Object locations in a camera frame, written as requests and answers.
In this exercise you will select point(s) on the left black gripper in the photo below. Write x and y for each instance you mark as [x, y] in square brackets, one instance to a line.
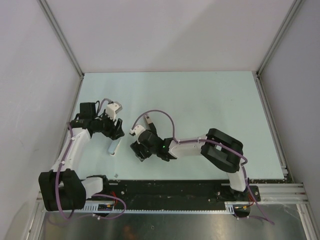
[114, 132]

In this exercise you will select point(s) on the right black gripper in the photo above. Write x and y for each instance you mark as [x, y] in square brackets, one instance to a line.
[137, 147]

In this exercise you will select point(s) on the blue white staple remover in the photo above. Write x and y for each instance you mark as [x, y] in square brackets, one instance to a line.
[113, 147]

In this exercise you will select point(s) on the beige black stapler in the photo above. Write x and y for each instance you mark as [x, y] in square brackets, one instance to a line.
[150, 124]

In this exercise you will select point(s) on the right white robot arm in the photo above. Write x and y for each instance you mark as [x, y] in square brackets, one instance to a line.
[220, 149]

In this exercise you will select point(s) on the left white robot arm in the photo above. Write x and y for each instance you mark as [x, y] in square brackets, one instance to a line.
[61, 187]

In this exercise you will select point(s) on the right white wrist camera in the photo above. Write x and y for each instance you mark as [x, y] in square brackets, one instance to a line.
[137, 130]

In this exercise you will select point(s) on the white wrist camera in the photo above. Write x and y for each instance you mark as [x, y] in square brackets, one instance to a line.
[137, 130]
[112, 109]

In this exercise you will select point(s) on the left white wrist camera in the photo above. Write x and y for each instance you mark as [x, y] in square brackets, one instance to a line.
[112, 109]

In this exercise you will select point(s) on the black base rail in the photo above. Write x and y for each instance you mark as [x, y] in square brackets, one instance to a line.
[175, 195]

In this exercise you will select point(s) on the aluminium frame rail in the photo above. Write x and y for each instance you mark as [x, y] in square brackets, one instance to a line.
[270, 194]

